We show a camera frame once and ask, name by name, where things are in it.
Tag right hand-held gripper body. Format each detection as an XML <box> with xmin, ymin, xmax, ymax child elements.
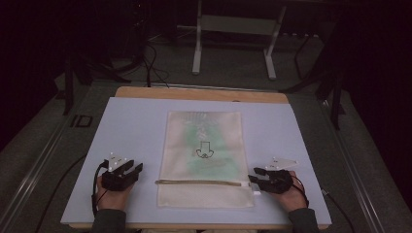
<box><xmin>261</xmin><ymin>157</ymin><xmax>298</xmax><ymax>195</ymax></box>

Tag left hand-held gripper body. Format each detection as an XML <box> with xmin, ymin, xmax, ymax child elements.
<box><xmin>101</xmin><ymin>152</ymin><xmax>134</xmax><ymax>192</ymax></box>

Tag person's left hand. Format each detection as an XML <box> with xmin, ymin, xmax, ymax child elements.
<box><xmin>96</xmin><ymin>176</ymin><xmax>135</xmax><ymax>212</ymax></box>

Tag person's right hand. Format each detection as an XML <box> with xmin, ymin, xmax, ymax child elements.
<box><xmin>275</xmin><ymin>171</ymin><xmax>309</xmax><ymax>213</ymax></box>

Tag pale blue table mat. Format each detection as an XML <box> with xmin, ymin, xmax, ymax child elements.
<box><xmin>60</xmin><ymin>96</ymin><xmax>332</xmax><ymax>226</ymax></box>

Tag white mesh zip bag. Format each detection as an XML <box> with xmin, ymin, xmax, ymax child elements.
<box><xmin>156</xmin><ymin>111</ymin><xmax>262</xmax><ymax>209</ymax></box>

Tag black metal stand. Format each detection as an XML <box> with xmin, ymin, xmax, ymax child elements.
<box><xmin>62</xmin><ymin>56</ymin><xmax>76</xmax><ymax>117</ymax></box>
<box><xmin>329</xmin><ymin>72</ymin><xmax>347</xmax><ymax>131</ymax></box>

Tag white metal stand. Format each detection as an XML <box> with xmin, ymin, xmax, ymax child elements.
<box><xmin>191</xmin><ymin>0</ymin><xmax>288</xmax><ymax>81</ymax></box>

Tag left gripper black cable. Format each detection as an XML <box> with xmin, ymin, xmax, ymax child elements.
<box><xmin>90</xmin><ymin>161</ymin><xmax>109</xmax><ymax>217</ymax></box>

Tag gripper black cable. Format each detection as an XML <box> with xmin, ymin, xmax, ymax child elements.
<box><xmin>291</xmin><ymin>174</ymin><xmax>311</xmax><ymax>209</ymax></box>
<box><xmin>90</xmin><ymin>161</ymin><xmax>109</xmax><ymax>217</ymax></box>

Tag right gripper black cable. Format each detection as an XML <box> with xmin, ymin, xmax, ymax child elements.
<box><xmin>291</xmin><ymin>174</ymin><xmax>311</xmax><ymax>209</ymax></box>

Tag black floor cable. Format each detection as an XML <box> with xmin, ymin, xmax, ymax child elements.
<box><xmin>321</xmin><ymin>188</ymin><xmax>358</xmax><ymax>233</ymax></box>
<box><xmin>33</xmin><ymin>154</ymin><xmax>87</xmax><ymax>233</ymax></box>

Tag black rectangular floor frame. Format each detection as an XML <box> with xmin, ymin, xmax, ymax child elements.
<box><xmin>69</xmin><ymin>114</ymin><xmax>94</xmax><ymax>128</ymax></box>

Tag metal floor rail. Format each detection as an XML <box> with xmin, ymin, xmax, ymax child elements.
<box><xmin>318</xmin><ymin>99</ymin><xmax>387</xmax><ymax>233</ymax></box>
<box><xmin>0</xmin><ymin>124</ymin><xmax>67</xmax><ymax>233</ymax></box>

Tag black cable bundle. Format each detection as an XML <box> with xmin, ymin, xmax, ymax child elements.
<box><xmin>140</xmin><ymin>40</ymin><xmax>171</xmax><ymax>89</ymax></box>

